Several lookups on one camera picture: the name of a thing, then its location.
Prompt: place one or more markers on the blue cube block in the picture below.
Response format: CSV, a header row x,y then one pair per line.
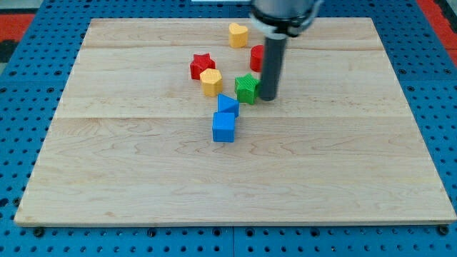
x,y
223,127

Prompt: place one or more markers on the yellow heart block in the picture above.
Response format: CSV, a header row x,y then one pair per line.
x,y
237,35

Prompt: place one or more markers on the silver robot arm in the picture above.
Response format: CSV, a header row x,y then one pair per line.
x,y
279,20

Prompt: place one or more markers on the blue triangle block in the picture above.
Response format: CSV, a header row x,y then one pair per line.
x,y
226,104

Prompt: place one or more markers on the red star block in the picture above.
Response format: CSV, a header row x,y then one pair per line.
x,y
200,63

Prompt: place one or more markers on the yellow hexagon block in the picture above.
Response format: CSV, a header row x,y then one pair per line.
x,y
211,82

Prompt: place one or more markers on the green star block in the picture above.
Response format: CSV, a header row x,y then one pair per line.
x,y
246,89

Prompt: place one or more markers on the red cylinder block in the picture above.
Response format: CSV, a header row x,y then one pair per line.
x,y
256,58

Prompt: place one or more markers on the light wooden board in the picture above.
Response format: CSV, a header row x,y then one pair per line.
x,y
130,144

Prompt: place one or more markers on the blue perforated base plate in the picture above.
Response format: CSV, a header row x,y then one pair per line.
x,y
34,79

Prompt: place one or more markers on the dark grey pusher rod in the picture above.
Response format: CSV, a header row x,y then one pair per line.
x,y
273,54

